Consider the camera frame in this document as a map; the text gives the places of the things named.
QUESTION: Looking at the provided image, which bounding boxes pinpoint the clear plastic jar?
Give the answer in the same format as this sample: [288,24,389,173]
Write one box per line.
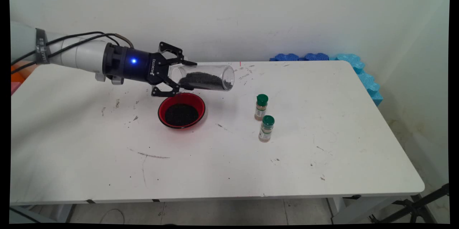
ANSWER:
[169,64,235,92]

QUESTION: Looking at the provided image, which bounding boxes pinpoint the black strap with print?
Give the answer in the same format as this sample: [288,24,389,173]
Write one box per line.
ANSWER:
[35,28,49,65]

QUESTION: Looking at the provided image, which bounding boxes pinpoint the light blue foam mat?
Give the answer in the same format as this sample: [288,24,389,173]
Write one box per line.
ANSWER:
[335,53,383,107]

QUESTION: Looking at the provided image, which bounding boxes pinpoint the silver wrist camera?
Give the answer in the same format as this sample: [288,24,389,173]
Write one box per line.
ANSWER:
[95,72,124,85]

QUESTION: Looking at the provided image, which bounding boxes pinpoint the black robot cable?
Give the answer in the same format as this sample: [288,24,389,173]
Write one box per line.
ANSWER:
[11,33,135,75]
[11,31,121,67]

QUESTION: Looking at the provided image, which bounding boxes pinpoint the orange foam mat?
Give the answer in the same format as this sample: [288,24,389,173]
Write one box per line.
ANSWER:
[11,62,28,82]

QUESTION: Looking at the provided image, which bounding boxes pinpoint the thin white floor wire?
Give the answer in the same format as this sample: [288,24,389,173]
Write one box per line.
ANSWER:
[100,209,125,224]

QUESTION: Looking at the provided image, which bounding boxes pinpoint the white table leg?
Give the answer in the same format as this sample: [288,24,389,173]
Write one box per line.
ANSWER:
[328,197,413,224]
[36,204,77,223]

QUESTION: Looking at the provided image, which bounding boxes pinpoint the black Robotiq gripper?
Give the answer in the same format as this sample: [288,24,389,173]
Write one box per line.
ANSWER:
[102,42,198,97]

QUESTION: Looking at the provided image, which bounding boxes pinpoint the black seeds heap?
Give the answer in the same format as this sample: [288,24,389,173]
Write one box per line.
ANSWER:
[178,72,233,91]
[165,103,199,127]

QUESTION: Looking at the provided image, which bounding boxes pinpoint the red plastic bowl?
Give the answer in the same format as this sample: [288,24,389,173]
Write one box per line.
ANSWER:
[158,92,206,129]

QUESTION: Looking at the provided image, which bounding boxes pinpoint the green-capped spice bottle pepper picture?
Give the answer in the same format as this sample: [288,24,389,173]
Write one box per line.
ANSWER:
[259,115,275,143]

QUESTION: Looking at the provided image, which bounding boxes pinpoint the green-capped spice bottle text label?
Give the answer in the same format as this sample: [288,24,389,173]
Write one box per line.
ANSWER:
[254,94,269,121]

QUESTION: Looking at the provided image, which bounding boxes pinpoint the black tripod stand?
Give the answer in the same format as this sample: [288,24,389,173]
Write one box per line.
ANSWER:
[369,183,449,224]

